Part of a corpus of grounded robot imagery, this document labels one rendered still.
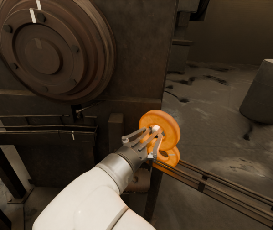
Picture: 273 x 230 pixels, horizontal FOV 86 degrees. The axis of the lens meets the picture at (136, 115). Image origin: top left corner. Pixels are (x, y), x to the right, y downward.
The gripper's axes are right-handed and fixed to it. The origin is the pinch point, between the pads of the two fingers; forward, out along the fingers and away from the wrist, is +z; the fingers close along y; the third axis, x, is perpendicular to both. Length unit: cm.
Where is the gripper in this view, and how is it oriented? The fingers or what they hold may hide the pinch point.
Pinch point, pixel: (158, 127)
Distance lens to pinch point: 53.4
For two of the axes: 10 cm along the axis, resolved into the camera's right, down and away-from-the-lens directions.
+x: 0.3, -8.3, -5.6
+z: 5.9, -4.4, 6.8
